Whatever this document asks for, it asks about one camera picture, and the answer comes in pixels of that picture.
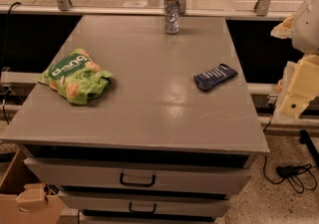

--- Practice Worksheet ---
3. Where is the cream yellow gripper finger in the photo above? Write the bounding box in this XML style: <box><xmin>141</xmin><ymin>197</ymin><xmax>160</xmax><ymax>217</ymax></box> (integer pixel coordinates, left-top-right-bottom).
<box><xmin>275</xmin><ymin>54</ymin><xmax>319</xmax><ymax>118</ymax></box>

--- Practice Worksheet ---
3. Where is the blue rxbar blueberry wrapper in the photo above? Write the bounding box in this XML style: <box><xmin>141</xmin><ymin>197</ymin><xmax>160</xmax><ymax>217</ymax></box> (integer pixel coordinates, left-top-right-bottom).
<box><xmin>193</xmin><ymin>64</ymin><xmax>238</xmax><ymax>93</ymax></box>

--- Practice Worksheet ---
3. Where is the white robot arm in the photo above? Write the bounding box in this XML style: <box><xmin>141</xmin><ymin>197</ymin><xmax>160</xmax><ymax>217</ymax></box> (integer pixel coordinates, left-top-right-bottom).
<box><xmin>270</xmin><ymin>0</ymin><xmax>319</xmax><ymax>118</ymax></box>

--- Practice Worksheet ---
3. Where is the silver patterned drink can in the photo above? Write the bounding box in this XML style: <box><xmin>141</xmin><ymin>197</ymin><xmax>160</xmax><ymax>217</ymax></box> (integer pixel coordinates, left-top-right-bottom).
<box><xmin>163</xmin><ymin>0</ymin><xmax>180</xmax><ymax>34</ymax></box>

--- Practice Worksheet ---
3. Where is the green snack chip bag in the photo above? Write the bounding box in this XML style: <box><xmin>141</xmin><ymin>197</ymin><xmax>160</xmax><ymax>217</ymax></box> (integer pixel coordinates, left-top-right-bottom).
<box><xmin>38</xmin><ymin>48</ymin><xmax>113</xmax><ymax>106</ymax></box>

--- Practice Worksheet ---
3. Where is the brown cardboard box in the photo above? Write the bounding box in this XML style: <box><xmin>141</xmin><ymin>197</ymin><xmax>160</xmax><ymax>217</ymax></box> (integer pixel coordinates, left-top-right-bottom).
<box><xmin>0</xmin><ymin>150</ymin><xmax>64</xmax><ymax>224</ymax></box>

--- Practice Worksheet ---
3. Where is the black power adapter with cable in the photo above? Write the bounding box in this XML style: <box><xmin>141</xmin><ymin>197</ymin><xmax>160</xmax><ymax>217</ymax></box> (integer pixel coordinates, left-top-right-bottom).
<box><xmin>262</xmin><ymin>119</ymin><xmax>318</xmax><ymax>195</ymax></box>

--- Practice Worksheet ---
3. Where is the black upper drawer handle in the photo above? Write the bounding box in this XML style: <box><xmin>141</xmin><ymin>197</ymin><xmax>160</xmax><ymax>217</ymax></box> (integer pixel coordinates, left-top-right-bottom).
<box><xmin>119</xmin><ymin>173</ymin><xmax>157</xmax><ymax>187</ymax></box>

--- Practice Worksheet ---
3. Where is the black drawer handle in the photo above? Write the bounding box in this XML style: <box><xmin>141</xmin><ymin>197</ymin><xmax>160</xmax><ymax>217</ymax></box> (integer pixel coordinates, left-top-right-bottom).
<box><xmin>129</xmin><ymin>202</ymin><xmax>158</xmax><ymax>214</ymax></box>
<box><xmin>119</xmin><ymin>173</ymin><xmax>157</xmax><ymax>187</ymax></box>

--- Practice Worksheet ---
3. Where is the black lower drawer handle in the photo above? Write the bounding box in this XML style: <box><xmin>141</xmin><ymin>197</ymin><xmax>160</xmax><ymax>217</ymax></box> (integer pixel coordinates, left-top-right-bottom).
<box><xmin>129</xmin><ymin>202</ymin><xmax>158</xmax><ymax>214</ymax></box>

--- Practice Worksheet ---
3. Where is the black cable at left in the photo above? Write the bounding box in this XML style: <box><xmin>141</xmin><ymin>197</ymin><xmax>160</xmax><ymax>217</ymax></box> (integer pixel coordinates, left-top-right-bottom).
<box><xmin>0</xmin><ymin>1</ymin><xmax>22</xmax><ymax>125</ymax></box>

